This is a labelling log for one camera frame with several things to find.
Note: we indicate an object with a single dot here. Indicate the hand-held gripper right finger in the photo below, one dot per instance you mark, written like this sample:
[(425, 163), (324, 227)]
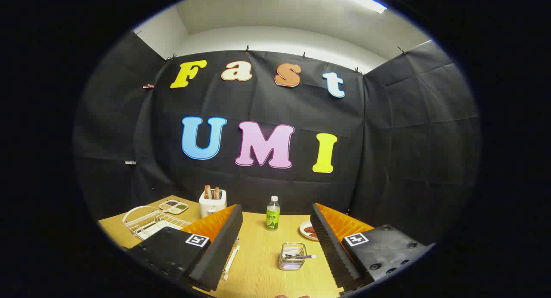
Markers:
[(329, 250)]

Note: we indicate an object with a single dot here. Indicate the white divided condiment dish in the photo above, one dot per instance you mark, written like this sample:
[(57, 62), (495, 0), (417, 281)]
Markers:
[(173, 206)]

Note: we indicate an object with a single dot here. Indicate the white oval dish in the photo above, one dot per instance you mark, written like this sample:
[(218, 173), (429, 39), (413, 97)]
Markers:
[(304, 231)]

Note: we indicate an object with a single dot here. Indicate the white-tipped metal spoon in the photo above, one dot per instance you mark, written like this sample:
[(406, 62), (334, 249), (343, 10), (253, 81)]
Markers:
[(301, 256)]

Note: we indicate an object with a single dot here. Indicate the black backdrop cloth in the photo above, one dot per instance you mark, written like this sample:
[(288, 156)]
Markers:
[(387, 138)]

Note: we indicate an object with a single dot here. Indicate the green label drink bottle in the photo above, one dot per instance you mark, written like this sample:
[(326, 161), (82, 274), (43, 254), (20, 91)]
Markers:
[(273, 216)]

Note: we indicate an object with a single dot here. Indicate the red-brown meat piece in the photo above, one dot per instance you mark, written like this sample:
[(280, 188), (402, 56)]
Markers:
[(311, 232)]

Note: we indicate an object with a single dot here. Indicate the white toaster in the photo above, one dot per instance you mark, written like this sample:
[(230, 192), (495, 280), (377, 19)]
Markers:
[(212, 206)]

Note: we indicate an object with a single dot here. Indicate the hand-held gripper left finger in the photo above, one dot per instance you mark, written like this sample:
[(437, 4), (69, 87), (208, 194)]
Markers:
[(217, 255)]

